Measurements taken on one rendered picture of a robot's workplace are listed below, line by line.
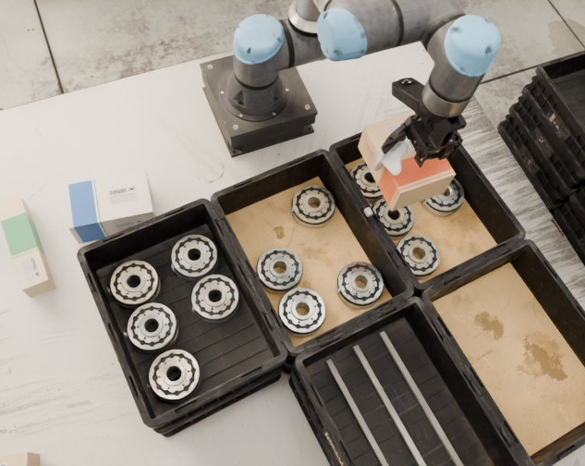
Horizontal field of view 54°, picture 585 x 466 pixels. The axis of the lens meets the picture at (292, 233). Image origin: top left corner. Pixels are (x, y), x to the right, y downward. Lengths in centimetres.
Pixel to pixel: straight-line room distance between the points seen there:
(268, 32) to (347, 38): 56
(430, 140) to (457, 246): 45
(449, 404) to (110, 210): 89
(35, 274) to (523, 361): 112
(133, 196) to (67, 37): 157
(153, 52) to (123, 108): 109
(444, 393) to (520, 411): 16
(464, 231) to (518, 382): 36
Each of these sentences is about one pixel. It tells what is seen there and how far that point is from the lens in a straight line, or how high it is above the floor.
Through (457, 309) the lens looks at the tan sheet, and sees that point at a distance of 135.
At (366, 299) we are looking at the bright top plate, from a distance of 127.
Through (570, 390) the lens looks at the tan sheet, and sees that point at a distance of 141.
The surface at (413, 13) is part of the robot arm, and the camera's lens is 91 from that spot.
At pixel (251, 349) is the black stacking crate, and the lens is 125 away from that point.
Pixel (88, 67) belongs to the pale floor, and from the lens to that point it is 278.
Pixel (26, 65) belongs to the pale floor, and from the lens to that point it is 286.
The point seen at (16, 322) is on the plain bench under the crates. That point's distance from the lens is 150.
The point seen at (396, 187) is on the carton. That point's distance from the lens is 109.
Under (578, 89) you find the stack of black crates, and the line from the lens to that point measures 233.
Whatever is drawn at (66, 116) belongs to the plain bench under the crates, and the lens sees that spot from 173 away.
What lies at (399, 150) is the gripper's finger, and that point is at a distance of 107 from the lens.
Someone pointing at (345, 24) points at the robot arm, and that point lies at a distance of 86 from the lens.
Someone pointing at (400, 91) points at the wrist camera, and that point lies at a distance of 106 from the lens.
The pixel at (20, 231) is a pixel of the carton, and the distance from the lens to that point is 151.
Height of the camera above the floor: 204
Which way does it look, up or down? 65 degrees down
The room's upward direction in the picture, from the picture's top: 9 degrees clockwise
